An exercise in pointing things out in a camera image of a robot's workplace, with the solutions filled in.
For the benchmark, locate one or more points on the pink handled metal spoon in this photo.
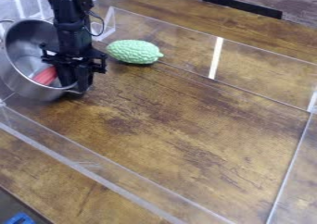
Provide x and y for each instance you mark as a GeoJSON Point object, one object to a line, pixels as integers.
{"type": "Point", "coordinates": [45, 76]}

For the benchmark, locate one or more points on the stainless steel pot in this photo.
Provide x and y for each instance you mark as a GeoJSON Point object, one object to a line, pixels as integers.
{"type": "Point", "coordinates": [20, 59]}

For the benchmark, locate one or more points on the black wall strip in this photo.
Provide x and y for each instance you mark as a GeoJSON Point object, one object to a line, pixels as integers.
{"type": "Point", "coordinates": [259, 10]}

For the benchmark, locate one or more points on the blue object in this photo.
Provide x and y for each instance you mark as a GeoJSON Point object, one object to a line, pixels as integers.
{"type": "Point", "coordinates": [20, 218]}

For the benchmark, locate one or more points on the green bitter melon toy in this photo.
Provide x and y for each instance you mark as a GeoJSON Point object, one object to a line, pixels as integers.
{"type": "Point", "coordinates": [134, 51]}

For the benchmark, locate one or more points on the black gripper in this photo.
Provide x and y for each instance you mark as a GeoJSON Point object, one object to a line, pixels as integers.
{"type": "Point", "coordinates": [71, 53]}

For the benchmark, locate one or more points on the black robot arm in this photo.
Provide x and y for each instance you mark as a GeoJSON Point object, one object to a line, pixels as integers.
{"type": "Point", "coordinates": [70, 11]}

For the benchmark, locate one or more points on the clear acrylic enclosure wall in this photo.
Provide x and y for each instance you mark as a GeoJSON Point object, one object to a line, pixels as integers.
{"type": "Point", "coordinates": [202, 139]}

